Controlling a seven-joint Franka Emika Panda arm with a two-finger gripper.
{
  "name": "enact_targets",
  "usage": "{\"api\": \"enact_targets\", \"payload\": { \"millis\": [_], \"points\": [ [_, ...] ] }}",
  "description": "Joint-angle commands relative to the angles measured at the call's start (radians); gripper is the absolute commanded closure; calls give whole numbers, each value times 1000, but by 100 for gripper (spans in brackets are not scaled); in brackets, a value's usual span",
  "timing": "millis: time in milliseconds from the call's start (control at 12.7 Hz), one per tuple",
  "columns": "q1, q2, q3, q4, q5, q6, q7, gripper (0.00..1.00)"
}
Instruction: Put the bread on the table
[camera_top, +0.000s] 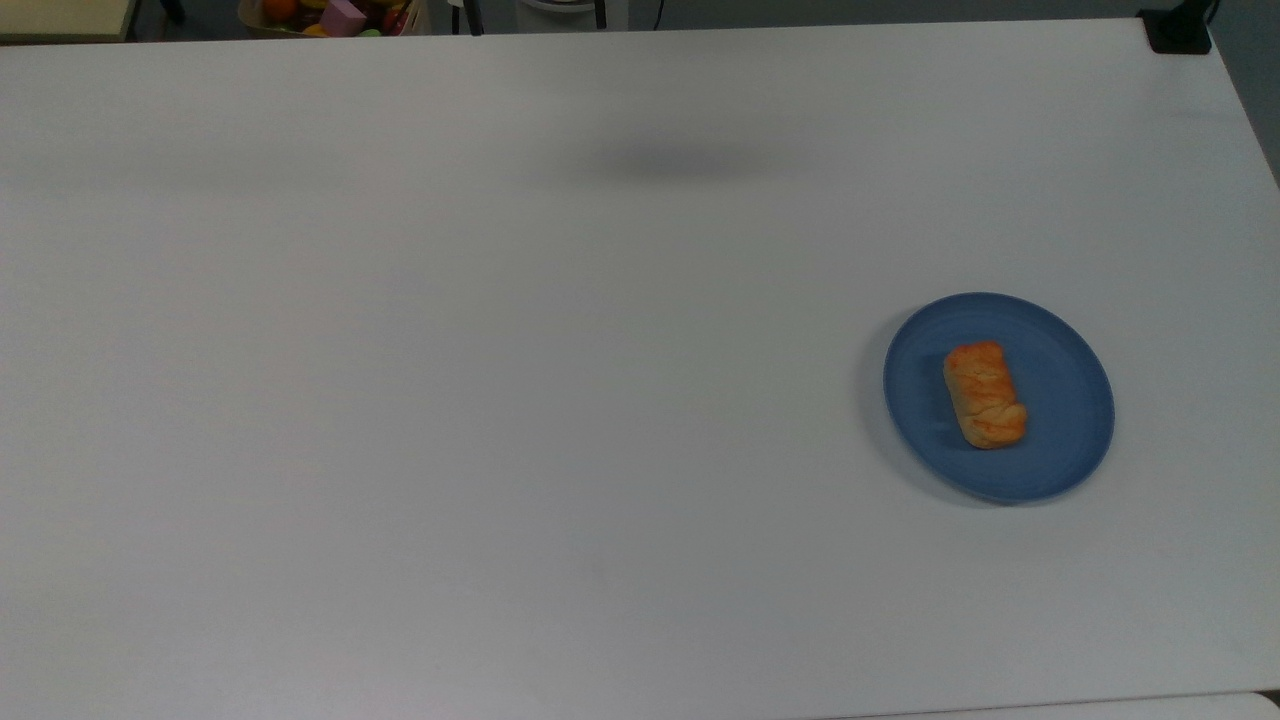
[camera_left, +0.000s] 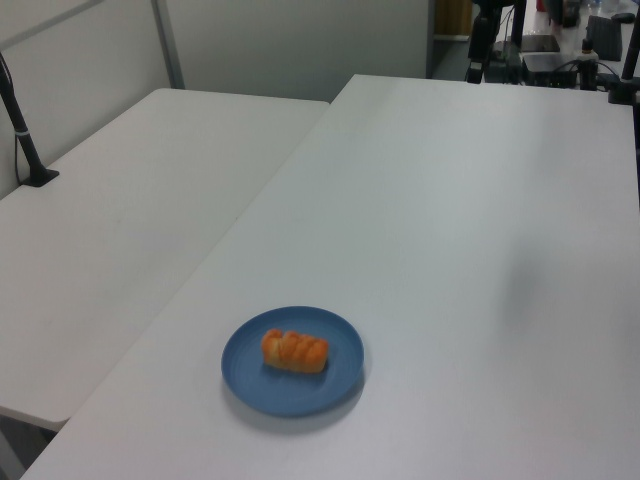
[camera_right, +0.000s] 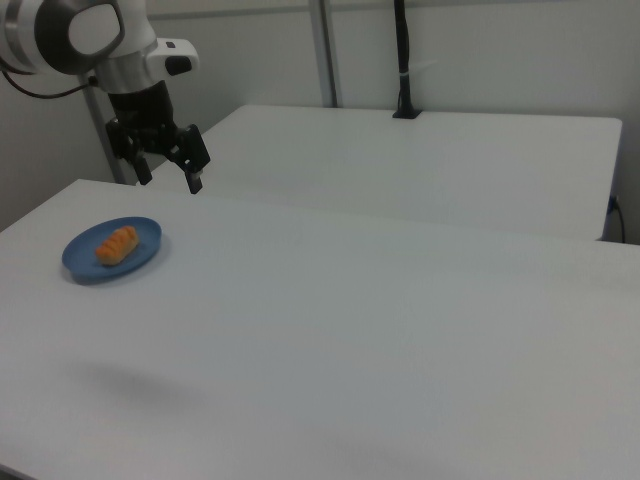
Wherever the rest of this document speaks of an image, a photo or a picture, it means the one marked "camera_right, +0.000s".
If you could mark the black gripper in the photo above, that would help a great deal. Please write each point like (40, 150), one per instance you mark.
(142, 107)

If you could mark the orange glazed bread roll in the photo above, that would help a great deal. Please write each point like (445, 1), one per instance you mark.
(116, 245)

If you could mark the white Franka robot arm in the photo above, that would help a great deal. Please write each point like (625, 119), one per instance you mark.
(40, 30)

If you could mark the blue round plate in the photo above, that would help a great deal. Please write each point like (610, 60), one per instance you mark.
(85, 262)

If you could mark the black pole with base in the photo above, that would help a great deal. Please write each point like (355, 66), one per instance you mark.
(403, 50)

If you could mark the aluminium frame post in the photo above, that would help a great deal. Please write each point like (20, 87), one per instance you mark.
(100, 130)
(327, 50)

